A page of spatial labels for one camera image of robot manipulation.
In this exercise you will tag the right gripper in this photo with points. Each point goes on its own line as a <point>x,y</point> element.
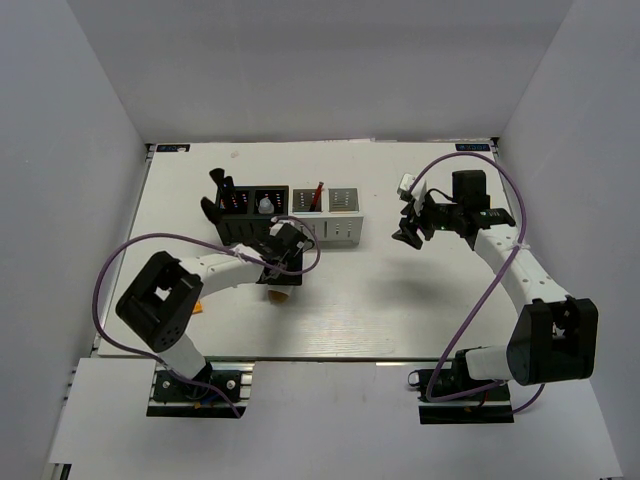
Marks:
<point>407,233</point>

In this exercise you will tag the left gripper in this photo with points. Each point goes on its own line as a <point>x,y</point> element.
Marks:
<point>286,279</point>

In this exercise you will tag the white makeup sponge case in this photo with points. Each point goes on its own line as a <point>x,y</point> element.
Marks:
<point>279,294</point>

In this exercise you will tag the small clear bottle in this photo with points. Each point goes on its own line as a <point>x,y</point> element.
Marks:
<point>265,206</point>

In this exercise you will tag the red lip gloss tube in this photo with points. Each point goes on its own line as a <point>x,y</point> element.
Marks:
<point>316,197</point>

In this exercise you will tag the fan makeup brush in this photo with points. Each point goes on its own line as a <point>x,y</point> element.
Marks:
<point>229,193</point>

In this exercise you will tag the black brush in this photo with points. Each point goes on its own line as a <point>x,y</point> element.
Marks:
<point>219,178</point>

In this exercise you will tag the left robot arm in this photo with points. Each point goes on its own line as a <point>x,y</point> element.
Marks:
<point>159,303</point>

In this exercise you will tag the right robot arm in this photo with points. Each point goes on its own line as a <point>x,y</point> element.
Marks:
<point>554,338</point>

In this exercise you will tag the black organizer box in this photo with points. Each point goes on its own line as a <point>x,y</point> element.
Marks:
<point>245,222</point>

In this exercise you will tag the white organizer box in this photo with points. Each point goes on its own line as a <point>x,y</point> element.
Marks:
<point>336,217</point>

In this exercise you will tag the blue label sticker right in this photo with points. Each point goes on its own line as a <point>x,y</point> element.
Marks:
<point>472,147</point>

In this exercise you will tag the blue label sticker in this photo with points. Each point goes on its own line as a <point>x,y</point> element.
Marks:
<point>173,148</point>
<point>472,147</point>

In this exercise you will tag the blue label sticker left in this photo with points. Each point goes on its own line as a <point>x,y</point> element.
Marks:
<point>173,148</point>

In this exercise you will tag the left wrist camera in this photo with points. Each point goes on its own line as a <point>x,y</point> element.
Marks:
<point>277,224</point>

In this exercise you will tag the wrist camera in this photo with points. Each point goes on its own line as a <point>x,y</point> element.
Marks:
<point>412,192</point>
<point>277,224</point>

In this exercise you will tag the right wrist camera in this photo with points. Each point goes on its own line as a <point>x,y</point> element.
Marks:
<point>412,192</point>

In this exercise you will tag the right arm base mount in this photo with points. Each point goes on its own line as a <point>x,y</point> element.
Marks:
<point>483,408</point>

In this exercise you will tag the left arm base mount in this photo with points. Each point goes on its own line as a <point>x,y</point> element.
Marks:
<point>171,398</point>

